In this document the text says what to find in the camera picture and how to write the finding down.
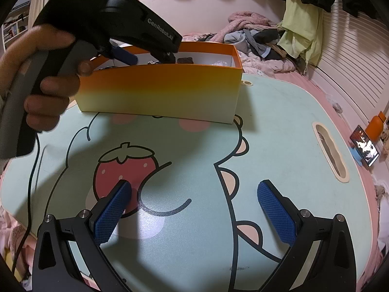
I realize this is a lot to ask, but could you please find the bookshelf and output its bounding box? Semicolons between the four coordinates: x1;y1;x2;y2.
1;9;32;49

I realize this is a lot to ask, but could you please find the person's left hand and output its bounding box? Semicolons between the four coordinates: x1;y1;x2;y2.
0;24;95;133

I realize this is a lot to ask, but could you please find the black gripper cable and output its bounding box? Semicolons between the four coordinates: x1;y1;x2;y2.
12;131;41;280

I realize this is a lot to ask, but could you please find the smartphone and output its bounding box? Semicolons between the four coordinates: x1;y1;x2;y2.
349;125;380;167

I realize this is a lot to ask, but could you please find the pink floral quilt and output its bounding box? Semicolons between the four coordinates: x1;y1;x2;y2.
0;32;304;283

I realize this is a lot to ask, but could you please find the light green hanging garment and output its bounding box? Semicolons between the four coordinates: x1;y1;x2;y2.
278;0;324;67

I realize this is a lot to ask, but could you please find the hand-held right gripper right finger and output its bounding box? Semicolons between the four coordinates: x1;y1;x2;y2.
257;179;357;292

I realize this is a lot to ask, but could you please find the orange cardboard box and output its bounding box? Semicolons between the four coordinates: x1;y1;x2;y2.
74;42;244;125

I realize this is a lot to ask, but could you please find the orange bottle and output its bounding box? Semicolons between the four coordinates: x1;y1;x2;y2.
365;111;387;143

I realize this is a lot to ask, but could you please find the heap of mixed clothes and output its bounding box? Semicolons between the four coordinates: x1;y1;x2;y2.
210;27;306;67

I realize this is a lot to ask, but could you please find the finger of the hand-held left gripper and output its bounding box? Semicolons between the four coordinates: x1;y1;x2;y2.
110;46;138;66
151;50;177;65

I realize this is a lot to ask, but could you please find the blue phone stand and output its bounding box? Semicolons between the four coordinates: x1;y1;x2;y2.
349;147;370;167

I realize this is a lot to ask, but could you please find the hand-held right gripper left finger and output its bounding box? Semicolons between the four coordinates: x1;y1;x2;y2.
32;179;133;292

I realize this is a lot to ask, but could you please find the pink fuzzy garment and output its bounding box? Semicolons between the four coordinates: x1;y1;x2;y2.
226;11;278;35

